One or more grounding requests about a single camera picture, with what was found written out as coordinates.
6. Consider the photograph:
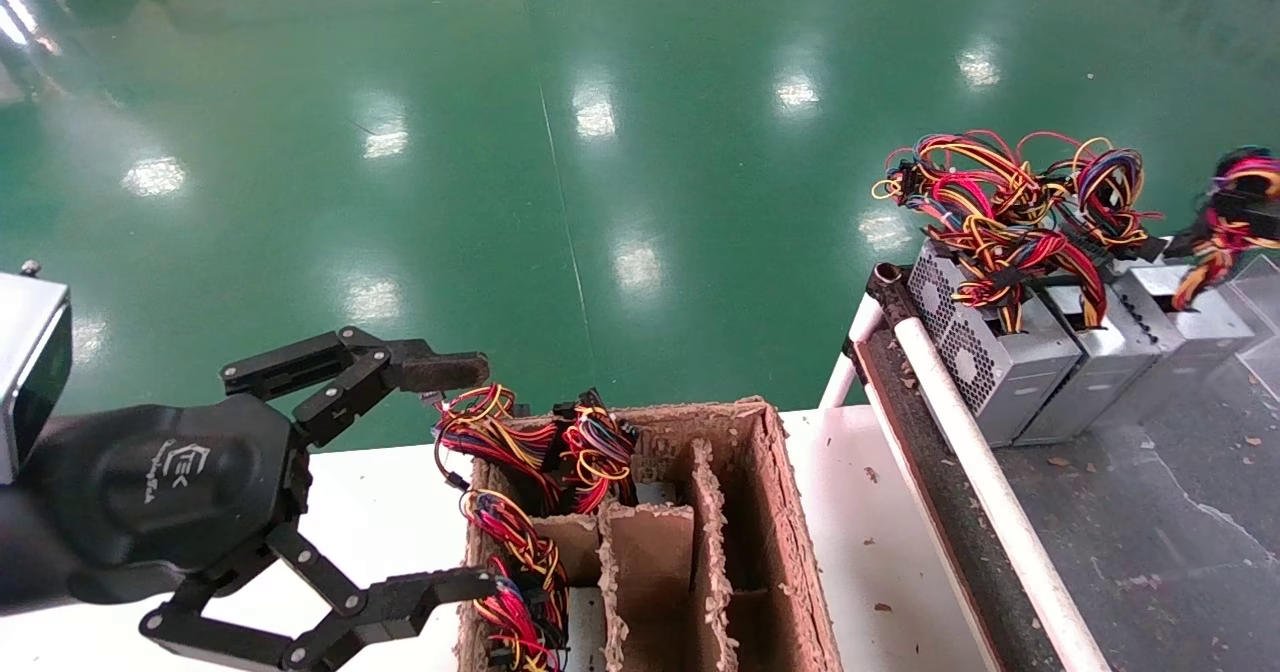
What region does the clear plastic guard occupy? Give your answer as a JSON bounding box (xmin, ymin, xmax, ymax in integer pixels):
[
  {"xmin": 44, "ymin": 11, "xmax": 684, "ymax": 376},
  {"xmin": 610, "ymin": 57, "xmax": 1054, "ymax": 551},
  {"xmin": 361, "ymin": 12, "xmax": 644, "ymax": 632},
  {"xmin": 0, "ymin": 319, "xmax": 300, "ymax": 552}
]
[{"xmin": 1225, "ymin": 250, "xmax": 1280, "ymax": 403}]

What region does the mesh-sided power supply with wires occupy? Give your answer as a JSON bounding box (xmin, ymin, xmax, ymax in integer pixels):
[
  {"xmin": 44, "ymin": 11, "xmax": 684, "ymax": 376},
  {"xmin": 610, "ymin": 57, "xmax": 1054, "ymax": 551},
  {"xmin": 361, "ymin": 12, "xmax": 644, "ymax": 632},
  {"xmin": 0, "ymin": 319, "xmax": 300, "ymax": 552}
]
[{"xmin": 872, "ymin": 132, "xmax": 1113, "ymax": 449}]

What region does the brown cardboard divider box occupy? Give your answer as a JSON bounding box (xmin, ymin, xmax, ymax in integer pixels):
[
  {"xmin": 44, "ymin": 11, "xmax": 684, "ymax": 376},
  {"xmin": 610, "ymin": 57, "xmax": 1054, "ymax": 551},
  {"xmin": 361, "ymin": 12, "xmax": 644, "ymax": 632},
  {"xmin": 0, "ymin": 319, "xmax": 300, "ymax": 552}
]
[{"xmin": 455, "ymin": 397, "xmax": 841, "ymax": 672}]

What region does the power supply with coloured wires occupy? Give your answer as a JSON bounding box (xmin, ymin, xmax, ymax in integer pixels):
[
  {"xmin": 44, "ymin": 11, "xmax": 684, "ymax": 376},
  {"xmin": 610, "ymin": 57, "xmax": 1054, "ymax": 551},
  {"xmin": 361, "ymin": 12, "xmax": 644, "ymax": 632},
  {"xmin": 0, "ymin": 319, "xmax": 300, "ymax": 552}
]
[
  {"xmin": 460, "ymin": 490, "xmax": 603, "ymax": 672},
  {"xmin": 433, "ymin": 385, "xmax": 563, "ymax": 513},
  {"xmin": 1110, "ymin": 147, "xmax": 1280, "ymax": 428},
  {"xmin": 553, "ymin": 389, "xmax": 686, "ymax": 515},
  {"xmin": 1015, "ymin": 135, "xmax": 1169, "ymax": 446}
]

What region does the white conveyor rail tube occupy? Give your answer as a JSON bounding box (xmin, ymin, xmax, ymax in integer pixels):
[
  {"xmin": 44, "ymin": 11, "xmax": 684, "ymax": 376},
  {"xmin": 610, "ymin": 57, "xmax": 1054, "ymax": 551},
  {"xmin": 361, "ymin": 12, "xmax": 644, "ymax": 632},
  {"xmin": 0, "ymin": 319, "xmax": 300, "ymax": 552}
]
[{"xmin": 893, "ymin": 317, "xmax": 1113, "ymax": 672}]

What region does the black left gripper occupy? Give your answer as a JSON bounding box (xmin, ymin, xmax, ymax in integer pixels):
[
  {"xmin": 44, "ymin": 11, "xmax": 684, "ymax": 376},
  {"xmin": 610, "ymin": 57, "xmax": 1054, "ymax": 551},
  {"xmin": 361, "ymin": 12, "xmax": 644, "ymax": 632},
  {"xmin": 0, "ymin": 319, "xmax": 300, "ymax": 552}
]
[{"xmin": 25, "ymin": 327, "xmax": 499, "ymax": 672}]

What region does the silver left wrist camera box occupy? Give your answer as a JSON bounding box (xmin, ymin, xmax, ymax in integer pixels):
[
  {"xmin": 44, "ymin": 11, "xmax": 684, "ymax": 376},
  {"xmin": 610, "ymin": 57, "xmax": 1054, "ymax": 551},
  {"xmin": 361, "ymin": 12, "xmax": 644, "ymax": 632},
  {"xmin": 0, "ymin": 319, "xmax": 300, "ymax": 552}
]
[{"xmin": 0, "ymin": 260, "xmax": 73, "ymax": 485}]

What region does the rusty brown tube end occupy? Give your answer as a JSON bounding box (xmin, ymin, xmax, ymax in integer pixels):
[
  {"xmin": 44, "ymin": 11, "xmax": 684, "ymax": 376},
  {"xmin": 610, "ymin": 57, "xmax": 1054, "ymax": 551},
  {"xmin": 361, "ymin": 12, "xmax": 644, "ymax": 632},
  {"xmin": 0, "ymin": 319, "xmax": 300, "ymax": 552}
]
[{"xmin": 868, "ymin": 262, "xmax": 916, "ymax": 325}]

